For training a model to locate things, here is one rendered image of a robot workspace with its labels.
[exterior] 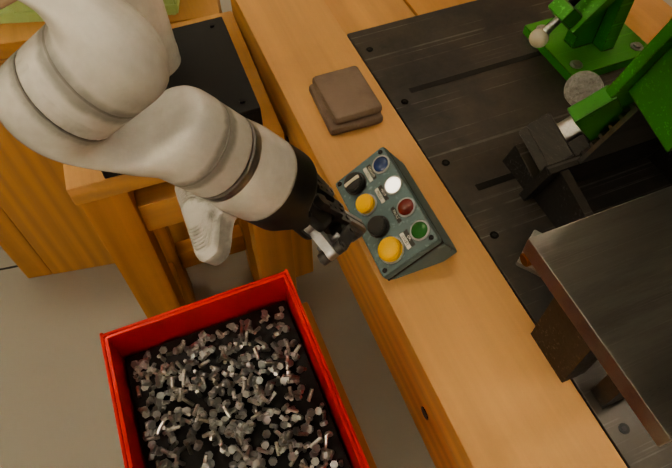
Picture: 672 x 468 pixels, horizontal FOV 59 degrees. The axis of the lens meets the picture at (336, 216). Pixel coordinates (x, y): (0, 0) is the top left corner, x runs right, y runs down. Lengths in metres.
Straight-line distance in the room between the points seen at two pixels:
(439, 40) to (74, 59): 0.72
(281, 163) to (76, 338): 1.38
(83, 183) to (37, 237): 0.87
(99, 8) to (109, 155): 0.10
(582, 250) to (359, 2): 0.72
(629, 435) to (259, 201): 0.44
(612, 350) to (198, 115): 0.32
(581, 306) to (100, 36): 0.35
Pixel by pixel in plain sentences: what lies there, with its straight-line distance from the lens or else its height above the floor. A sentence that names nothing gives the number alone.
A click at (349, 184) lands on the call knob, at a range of 0.73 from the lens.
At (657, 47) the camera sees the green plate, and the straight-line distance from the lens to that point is 0.59.
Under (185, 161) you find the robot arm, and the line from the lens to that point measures 0.41.
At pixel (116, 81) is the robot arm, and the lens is 0.35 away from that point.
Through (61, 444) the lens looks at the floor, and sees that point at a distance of 1.69.
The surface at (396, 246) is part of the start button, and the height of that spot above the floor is 0.94.
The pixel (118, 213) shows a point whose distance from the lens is 0.97.
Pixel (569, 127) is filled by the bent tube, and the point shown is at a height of 0.99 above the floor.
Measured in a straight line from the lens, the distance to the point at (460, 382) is 0.66.
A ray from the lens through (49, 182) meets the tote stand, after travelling 1.58.
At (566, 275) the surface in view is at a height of 1.13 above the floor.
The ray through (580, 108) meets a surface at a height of 1.09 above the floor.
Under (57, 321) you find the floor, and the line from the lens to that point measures 1.84.
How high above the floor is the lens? 1.51
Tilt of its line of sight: 55 degrees down
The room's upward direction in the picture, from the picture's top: straight up
